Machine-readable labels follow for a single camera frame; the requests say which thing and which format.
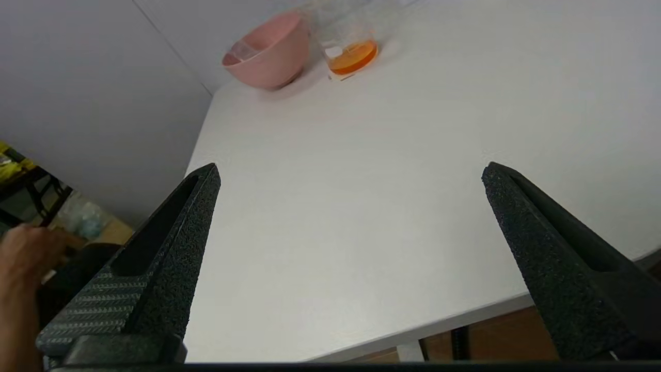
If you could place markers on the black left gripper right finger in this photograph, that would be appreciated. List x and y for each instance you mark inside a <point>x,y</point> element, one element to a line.
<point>557,279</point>

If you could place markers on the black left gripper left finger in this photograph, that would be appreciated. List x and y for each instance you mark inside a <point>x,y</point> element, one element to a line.
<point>165,279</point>

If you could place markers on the test tube with yellow pigment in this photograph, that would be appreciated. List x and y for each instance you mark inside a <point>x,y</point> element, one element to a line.
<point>244,50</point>

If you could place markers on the bare person forearm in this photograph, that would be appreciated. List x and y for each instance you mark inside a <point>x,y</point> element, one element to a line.
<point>15,330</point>

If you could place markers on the clear glass beaker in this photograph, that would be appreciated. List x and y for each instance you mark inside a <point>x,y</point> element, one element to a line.
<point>353,57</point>

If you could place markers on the bare person hand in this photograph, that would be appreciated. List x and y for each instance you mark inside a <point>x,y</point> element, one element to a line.
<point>28,253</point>

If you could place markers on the clear plastic bag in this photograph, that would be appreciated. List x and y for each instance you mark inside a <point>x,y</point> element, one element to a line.
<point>82,219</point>

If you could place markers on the black table leg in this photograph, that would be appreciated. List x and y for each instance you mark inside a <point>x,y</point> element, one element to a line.
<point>460,343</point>

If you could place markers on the colourful packet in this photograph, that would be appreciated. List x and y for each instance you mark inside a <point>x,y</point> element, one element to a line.
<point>13,163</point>

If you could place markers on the pink plastic bowl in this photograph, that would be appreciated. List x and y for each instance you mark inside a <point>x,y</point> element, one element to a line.
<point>273,57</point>

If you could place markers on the black metal shelf frame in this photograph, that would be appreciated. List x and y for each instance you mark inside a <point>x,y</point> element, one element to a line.
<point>38,191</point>

